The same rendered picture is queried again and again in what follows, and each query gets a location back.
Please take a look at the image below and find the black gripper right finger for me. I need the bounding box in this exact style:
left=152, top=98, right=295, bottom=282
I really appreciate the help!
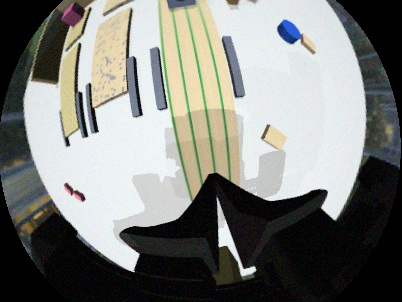
left=213, top=174, right=327, bottom=269

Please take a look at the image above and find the beige flat tile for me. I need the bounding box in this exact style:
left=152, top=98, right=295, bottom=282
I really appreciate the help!
left=301, top=33, right=317, bottom=55

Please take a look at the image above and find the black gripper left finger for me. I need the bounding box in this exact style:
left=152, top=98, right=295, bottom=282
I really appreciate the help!
left=118, top=174, right=220, bottom=275

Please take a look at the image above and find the blue short cylinder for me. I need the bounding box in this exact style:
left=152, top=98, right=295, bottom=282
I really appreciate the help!
left=277, top=19, right=301, bottom=45

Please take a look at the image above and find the pink rectangular block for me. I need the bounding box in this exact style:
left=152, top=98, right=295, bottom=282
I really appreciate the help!
left=73, top=191, right=85, bottom=203
left=64, top=183, right=75, bottom=196

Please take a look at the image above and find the magenta cube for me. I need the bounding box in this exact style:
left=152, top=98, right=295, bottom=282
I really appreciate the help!
left=67, top=7, right=87, bottom=27

